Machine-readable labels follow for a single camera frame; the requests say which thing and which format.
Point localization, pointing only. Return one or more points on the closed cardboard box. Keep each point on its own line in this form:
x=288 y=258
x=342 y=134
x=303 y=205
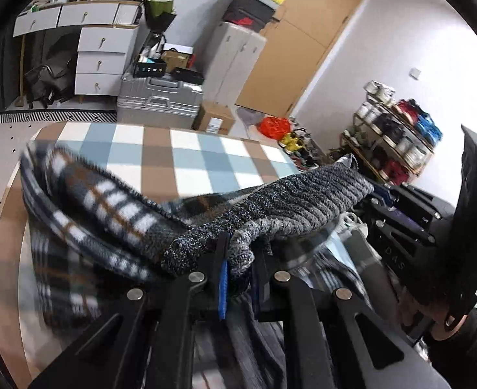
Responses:
x=214 y=117

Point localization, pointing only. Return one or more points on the wooden door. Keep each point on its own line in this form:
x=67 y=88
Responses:
x=307 y=28

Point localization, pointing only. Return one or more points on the row of loose shoes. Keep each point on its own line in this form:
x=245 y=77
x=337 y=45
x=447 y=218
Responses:
x=311 y=146

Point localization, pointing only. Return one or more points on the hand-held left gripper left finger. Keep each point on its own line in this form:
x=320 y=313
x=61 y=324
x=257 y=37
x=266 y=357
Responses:
x=223 y=291

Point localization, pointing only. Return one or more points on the white desk with drawers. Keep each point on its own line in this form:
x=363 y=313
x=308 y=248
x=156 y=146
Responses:
x=100 y=40

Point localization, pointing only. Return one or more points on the dark wrapped flower bouquet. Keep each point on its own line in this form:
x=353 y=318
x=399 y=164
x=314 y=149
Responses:
x=159 y=18

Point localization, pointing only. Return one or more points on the small brown box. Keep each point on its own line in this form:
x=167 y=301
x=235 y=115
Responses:
x=175 y=60

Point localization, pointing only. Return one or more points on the plaid fleece cardigan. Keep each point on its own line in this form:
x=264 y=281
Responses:
x=283 y=206

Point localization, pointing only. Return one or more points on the orange plastic bag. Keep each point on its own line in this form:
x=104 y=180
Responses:
x=274 y=127

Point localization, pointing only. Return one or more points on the silver aluminium suitcase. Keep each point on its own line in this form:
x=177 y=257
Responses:
x=157 y=103

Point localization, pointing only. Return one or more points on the red and black shoe box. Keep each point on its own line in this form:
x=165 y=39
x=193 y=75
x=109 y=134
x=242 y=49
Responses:
x=244 y=22

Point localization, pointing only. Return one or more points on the wooden shoe rack with shoes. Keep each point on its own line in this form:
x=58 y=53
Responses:
x=400 y=129

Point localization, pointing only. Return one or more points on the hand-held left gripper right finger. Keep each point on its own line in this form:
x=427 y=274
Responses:
x=258 y=291

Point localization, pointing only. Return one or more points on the person's right hand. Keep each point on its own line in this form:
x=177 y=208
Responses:
x=440 y=328

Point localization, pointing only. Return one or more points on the white hard-shell suitcase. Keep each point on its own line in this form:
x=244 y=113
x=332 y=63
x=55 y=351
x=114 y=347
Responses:
x=232 y=65

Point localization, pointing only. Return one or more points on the black duffel bag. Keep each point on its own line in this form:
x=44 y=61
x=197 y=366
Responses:
x=48 y=85

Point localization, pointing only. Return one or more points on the pair of yellow sneakers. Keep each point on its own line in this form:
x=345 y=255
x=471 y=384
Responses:
x=291 y=141

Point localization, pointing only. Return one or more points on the flat black tray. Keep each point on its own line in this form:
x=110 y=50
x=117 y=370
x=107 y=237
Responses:
x=186 y=77

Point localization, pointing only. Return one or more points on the checkered bed sheet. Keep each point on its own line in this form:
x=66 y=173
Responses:
x=161 y=162

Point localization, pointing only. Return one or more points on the white wall switch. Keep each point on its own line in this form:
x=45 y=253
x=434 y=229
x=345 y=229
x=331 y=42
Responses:
x=415 y=73

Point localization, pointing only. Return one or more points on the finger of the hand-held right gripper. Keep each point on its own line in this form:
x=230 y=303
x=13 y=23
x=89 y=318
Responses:
x=420 y=206
x=388 y=216

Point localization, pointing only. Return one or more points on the white grey hoodie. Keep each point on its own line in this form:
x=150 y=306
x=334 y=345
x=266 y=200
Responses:
x=349 y=223

